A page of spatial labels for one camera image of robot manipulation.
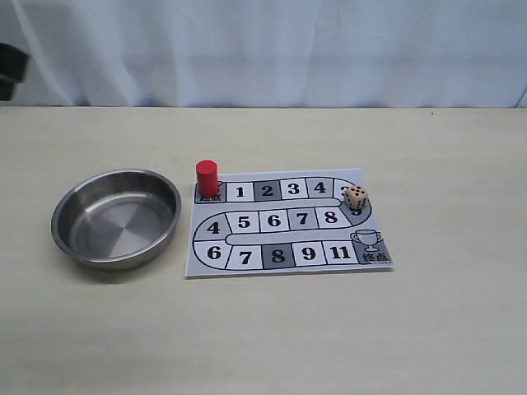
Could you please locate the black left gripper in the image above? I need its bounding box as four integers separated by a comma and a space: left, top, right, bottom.
0, 43, 30, 101

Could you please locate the red cylinder game piece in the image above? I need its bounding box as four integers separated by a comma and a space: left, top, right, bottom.
195, 160, 219, 198

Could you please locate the beige wooden die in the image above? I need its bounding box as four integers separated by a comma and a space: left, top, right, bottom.
343, 185, 368, 211

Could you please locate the white backdrop curtain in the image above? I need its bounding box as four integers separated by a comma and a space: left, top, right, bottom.
1, 1, 526, 107

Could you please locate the round stainless steel bowl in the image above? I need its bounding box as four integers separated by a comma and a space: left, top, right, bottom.
50, 169, 181, 272

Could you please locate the printed game board sheet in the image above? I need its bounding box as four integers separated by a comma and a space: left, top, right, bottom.
185, 169, 394, 278

